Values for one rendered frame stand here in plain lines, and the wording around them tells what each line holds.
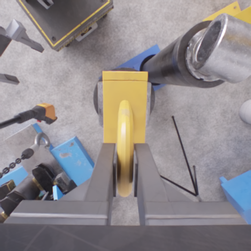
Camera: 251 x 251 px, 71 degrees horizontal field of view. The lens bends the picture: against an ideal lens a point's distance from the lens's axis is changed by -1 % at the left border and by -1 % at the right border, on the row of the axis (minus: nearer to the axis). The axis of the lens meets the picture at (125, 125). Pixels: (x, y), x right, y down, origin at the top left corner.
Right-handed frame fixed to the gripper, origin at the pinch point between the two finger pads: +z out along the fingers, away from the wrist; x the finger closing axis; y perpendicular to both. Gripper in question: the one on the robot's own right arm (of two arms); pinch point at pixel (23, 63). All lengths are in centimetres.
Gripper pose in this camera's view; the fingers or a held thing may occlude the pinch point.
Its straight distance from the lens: 63.0
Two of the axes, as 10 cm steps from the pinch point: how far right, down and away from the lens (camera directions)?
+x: -7.1, 6.5, 2.8
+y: -6.1, -7.6, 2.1
